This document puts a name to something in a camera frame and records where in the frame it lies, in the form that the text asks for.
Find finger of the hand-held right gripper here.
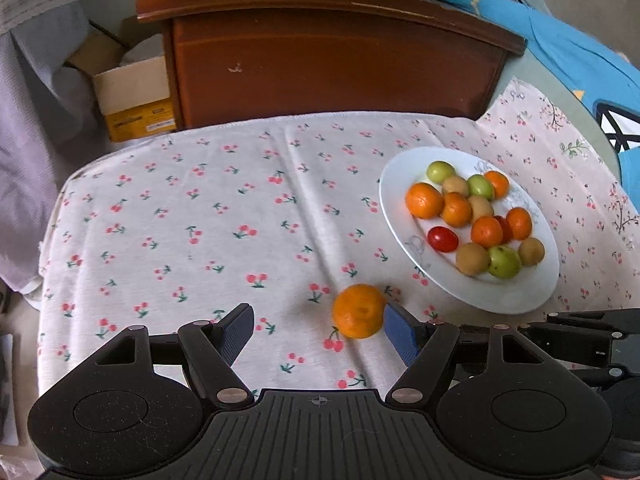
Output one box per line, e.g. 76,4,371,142
546,308,640,333
520,324,628,390

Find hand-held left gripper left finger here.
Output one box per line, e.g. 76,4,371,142
95,302,256,408

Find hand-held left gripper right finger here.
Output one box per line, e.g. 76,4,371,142
384,300,548,406

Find orange mandarin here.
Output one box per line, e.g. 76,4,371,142
332,284,388,339
441,192,473,228
506,207,533,241
471,216,503,249
405,182,446,219

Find brown kiwi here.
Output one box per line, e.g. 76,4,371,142
442,176,471,198
517,237,546,267
456,242,492,277
468,195,495,221

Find white plate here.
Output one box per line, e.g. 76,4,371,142
378,146,560,316

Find large green jujube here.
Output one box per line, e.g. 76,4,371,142
487,245,523,280

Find cherry-print tablecloth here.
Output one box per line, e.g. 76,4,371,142
37,76,640,396

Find grey-green bedsheet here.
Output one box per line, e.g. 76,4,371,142
482,50,621,171

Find cardboard box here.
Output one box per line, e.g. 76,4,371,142
65,15,177,143

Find blue cushion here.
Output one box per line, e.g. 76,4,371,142
442,0,640,206

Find lilac cloth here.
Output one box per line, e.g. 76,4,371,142
0,5,126,291

